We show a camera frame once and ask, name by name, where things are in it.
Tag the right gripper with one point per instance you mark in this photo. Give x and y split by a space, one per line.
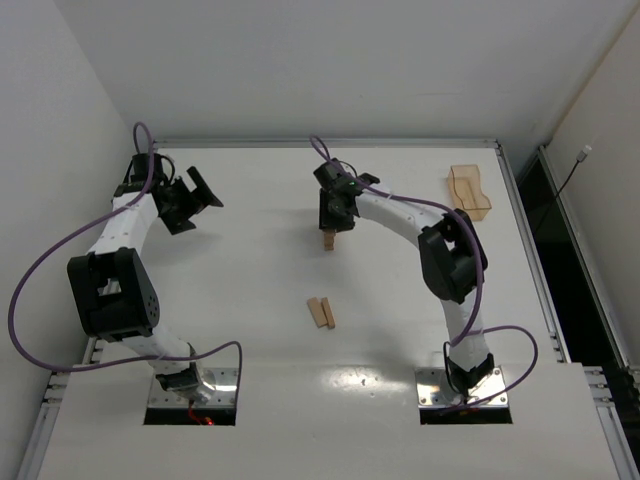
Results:
329 223

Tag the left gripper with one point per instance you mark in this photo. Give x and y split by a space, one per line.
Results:
187 201

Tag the wood block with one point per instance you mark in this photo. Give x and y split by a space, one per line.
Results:
328 313
328 243
328 234
317 312

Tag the amber transparent plastic box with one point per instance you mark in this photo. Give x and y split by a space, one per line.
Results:
465 188

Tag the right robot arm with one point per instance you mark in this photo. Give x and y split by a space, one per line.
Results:
450 257

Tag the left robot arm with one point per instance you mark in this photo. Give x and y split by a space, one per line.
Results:
114 295

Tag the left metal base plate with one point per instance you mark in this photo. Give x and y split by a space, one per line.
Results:
216 391

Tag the metal base plate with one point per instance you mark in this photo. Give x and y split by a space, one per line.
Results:
216 391
434 392

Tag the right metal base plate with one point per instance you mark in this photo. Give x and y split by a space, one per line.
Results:
434 392

